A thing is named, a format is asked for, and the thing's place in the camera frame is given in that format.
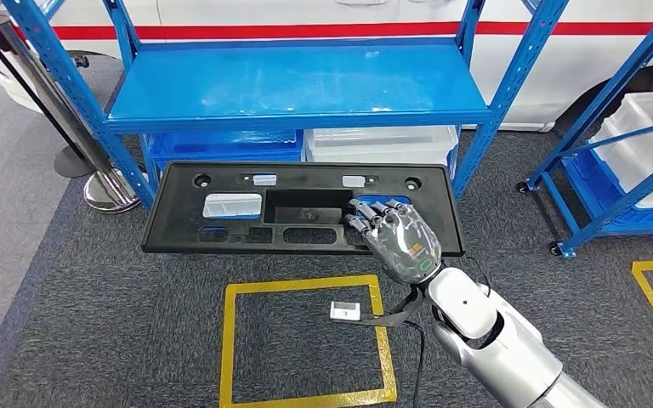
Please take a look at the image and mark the white car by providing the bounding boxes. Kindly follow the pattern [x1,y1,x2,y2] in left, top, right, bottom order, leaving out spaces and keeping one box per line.
[0,0,653,136]

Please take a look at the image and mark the blue metal shelf rack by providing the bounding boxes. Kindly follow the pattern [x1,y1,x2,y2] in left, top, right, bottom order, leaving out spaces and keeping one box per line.
[0,0,571,211]

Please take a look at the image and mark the red barrier belt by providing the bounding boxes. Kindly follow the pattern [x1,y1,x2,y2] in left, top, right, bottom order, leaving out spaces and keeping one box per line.
[14,21,653,42]

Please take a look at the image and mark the black barrier stanchion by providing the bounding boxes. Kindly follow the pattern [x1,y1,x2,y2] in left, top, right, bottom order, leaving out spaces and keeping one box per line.
[0,8,98,179]

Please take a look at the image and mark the black camera cable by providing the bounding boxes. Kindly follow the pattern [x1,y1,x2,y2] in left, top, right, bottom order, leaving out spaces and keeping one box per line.
[405,320,426,408]

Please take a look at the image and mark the black camera bracket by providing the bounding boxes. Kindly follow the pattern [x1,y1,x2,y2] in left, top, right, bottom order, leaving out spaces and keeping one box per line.
[329,284,426,328]

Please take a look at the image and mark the blue wheeled shelf rack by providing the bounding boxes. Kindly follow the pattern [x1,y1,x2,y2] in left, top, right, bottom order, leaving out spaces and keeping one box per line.
[516,0,653,260]

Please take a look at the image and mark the white plastic crate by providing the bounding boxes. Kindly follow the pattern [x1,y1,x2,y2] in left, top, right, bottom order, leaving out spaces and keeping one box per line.
[588,89,653,209]
[304,124,462,167]

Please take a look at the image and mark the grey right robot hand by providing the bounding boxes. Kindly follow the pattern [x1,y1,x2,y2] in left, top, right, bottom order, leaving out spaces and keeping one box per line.
[344,198,445,286]

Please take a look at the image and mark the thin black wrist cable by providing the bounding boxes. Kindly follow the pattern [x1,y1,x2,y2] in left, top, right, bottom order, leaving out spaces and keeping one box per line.
[464,256,492,298]

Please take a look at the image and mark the black plastic panel part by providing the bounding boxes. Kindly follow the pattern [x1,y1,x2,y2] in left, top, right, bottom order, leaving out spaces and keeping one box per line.
[141,161,466,258]

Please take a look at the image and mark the metal barrier stanchion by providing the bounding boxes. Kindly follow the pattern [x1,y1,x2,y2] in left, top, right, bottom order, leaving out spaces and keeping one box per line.
[0,0,143,215]

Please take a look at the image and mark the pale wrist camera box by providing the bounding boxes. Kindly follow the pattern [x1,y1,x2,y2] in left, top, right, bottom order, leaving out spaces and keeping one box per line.
[329,301,361,322]

